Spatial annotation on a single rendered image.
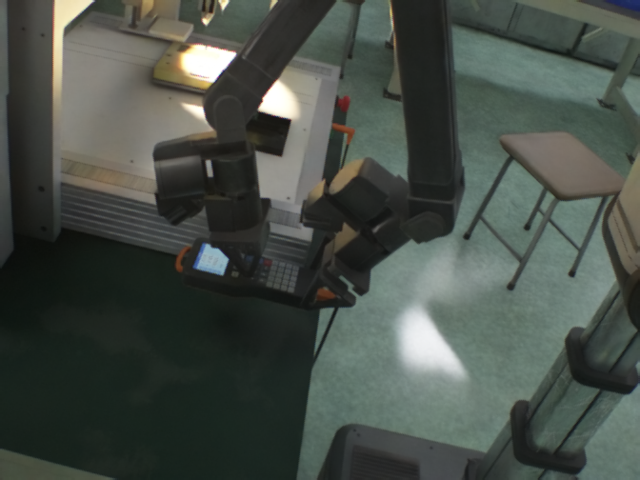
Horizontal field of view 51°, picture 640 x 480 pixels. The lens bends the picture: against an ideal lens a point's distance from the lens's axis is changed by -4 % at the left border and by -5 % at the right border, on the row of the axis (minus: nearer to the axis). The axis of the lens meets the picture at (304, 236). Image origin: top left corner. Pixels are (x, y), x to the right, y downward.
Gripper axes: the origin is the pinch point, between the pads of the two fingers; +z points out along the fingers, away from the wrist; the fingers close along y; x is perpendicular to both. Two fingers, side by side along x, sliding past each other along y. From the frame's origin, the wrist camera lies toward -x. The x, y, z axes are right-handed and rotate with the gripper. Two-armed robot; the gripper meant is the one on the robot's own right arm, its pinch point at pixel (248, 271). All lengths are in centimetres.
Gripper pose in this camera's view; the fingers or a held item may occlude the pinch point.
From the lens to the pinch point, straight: 98.6
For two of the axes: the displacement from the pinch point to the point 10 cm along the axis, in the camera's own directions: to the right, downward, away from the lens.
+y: -1.3, 5.9, -8.0
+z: 0.5, 8.1, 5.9
